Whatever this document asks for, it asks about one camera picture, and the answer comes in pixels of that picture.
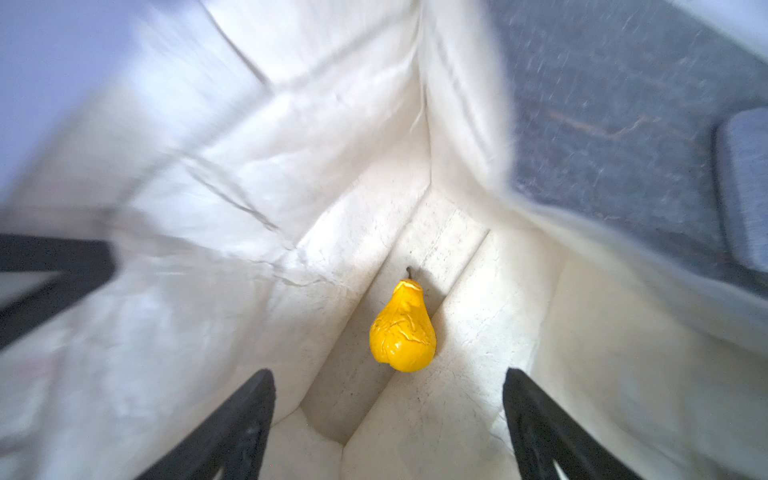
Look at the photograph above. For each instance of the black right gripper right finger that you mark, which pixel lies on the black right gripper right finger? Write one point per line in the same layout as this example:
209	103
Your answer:
547	442

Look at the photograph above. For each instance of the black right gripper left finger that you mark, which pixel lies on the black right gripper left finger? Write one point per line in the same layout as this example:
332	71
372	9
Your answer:
230	443

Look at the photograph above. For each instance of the grey fabric glasses case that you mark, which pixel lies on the grey fabric glasses case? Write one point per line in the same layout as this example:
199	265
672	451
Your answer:
741	173

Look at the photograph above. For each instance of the yellow pear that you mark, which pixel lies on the yellow pear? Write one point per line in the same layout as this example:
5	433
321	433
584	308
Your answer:
402	335

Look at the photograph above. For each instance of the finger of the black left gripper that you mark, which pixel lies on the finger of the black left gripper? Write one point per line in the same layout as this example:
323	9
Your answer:
43	276

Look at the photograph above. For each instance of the cream canvas grocery bag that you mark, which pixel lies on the cream canvas grocery bag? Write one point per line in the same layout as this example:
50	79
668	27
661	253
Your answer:
265	172

